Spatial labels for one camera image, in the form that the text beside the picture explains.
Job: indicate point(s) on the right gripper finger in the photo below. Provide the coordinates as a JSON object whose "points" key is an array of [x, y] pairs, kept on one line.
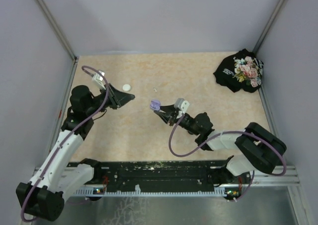
{"points": [[167, 108], [163, 115]]}

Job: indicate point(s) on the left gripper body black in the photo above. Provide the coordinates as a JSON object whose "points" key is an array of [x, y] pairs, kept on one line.
{"points": [[109, 102]]}

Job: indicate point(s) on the purple earbud case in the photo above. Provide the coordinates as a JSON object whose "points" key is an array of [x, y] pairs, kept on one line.
{"points": [[155, 105]]}

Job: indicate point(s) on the white earbud case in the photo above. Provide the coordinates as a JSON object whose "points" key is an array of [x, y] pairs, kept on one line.
{"points": [[126, 87]]}

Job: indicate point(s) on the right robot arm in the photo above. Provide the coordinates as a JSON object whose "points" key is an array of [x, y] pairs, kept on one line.
{"points": [[260, 150]]}

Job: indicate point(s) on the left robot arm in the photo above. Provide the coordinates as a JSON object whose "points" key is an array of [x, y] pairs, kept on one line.
{"points": [[45, 194]]}

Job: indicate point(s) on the black floral cloth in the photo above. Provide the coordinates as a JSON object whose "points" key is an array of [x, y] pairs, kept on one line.
{"points": [[241, 70]]}

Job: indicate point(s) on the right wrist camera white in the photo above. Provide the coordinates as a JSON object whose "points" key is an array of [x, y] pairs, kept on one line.
{"points": [[181, 105]]}

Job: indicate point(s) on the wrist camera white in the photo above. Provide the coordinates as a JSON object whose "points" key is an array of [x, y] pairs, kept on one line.
{"points": [[97, 79], [181, 105]]}

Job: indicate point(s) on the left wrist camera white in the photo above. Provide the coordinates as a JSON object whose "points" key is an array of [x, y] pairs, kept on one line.
{"points": [[97, 79]]}

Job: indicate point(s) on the aluminium frame post left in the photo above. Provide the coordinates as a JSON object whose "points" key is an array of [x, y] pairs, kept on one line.
{"points": [[56, 29]]}

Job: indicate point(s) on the aluminium frame post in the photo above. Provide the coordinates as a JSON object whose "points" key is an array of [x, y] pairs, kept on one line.
{"points": [[56, 29], [279, 6]]}

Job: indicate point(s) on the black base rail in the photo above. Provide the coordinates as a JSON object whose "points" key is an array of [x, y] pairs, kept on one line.
{"points": [[163, 176]]}

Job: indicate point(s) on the aluminium frame post right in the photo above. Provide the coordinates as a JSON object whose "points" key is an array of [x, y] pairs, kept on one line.
{"points": [[279, 6]]}

